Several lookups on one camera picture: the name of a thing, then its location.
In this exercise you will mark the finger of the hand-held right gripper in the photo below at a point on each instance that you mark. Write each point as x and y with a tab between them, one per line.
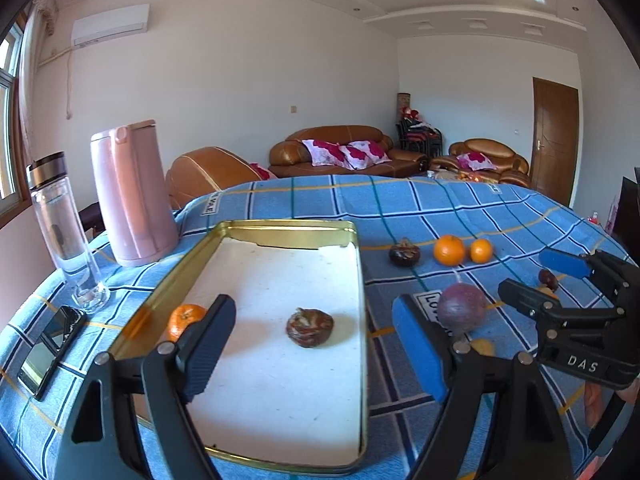
525	300
562	264

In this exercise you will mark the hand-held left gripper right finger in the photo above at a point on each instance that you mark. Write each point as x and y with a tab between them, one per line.
415	340

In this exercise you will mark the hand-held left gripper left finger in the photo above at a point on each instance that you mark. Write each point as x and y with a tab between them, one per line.
207	355

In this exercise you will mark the small dark red fruit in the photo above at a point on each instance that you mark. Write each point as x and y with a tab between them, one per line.
547	277

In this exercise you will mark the gold metal tray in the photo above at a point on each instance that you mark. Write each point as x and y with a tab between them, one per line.
280	375

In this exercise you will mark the large orange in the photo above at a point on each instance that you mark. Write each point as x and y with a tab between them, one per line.
449	251

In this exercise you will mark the person's right hand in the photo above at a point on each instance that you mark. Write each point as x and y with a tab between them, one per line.
597	405

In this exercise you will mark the mandarin with green stem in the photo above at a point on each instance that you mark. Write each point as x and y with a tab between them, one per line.
181	322

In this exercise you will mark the purple passion fruit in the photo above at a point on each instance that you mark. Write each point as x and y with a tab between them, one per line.
462	307

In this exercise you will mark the small orange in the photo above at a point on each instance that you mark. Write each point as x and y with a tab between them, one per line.
481	251

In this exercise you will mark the brown mangosteen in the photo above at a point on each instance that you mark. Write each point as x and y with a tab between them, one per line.
310	327
404	255

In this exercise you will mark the brown leather armchair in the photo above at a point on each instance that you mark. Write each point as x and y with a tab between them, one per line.
505	155
210	167

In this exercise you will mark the brown wooden door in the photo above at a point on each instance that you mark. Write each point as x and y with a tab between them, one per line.
554	140

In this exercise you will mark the cluttered coffee table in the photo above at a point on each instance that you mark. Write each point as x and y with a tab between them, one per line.
465	176

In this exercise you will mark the red floral cushion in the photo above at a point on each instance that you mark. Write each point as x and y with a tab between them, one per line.
475	161
322	152
262	171
365	154

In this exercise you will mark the black smartphone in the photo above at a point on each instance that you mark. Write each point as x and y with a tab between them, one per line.
50	350

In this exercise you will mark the blue plaid tablecloth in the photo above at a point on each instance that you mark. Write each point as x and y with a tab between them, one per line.
310	200

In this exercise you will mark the pink electric kettle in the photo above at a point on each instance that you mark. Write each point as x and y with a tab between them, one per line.
132	195

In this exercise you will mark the dark wooden chair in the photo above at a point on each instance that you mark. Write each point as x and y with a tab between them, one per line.
91	217

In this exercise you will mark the clear glass bottle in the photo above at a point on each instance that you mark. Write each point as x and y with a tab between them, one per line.
62	230

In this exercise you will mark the stack of dark chairs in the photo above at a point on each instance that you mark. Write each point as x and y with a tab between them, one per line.
419	135

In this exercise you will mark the brown leather sofa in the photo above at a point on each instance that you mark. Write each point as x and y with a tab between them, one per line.
290	152

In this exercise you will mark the tall brown floor vase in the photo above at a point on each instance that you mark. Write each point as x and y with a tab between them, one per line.
404	102

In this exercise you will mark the window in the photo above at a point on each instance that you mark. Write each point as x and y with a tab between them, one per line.
9	125

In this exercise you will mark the beige curtain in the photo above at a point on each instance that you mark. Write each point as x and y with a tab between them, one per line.
32	95

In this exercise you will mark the white air conditioner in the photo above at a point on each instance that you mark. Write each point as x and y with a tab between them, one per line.
110	24

